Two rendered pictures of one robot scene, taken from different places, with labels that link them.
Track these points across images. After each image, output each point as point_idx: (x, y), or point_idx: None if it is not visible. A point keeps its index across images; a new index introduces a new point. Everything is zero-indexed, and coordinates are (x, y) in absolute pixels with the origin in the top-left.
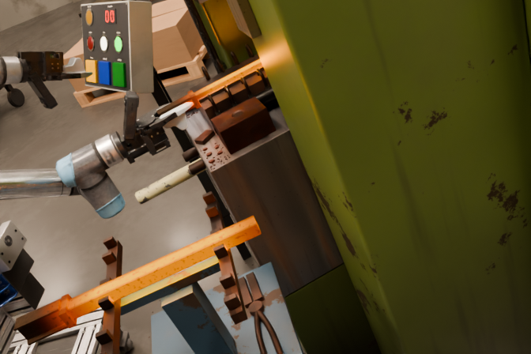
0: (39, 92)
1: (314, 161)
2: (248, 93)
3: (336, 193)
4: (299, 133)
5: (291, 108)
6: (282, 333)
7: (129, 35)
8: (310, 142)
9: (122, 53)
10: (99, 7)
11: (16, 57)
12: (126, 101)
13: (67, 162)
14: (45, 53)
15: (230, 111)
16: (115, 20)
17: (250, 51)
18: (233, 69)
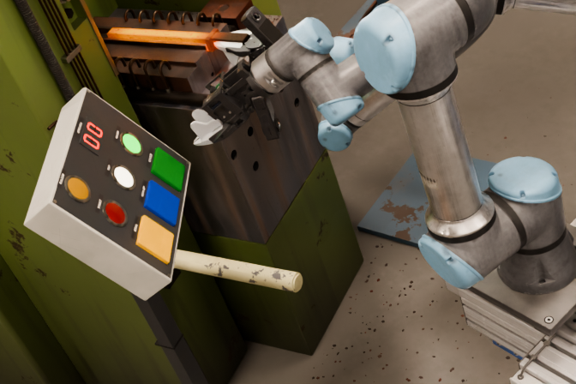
0: (272, 106)
1: None
2: (193, 21)
3: None
4: None
5: None
6: (361, 15)
7: (124, 116)
8: None
9: (143, 144)
10: (72, 153)
11: (248, 74)
12: (258, 12)
13: (342, 37)
14: (224, 72)
15: (222, 14)
16: (101, 126)
17: (123, 59)
18: (153, 57)
